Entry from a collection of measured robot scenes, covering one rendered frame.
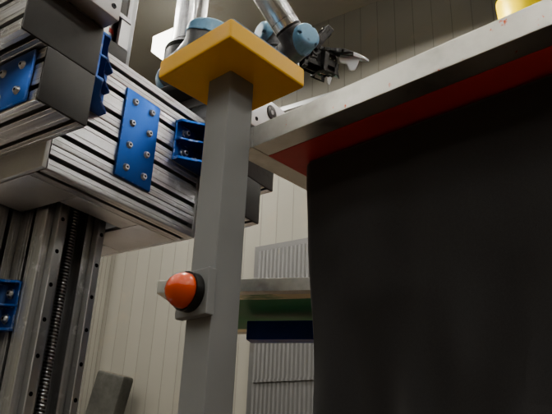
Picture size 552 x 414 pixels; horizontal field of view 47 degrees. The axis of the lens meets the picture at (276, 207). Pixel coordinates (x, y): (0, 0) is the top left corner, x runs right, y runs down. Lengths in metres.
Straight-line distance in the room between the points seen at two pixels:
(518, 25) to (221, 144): 0.37
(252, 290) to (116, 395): 6.04
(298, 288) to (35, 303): 0.84
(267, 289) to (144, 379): 6.30
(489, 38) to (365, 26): 7.19
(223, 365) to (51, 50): 0.54
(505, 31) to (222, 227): 0.40
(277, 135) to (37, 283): 0.49
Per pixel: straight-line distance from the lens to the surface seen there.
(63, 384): 1.18
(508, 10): 6.57
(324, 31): 2.02
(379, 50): 7.68
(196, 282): 0.65
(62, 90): 0.98
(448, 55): 0.84
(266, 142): 0.99
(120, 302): 8.65
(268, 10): 1.77
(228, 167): 0.72
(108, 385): 7.87
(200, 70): 0.79
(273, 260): 7.12
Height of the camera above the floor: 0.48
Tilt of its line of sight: 23 degrees up
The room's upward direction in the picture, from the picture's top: 3 degrees clockwise
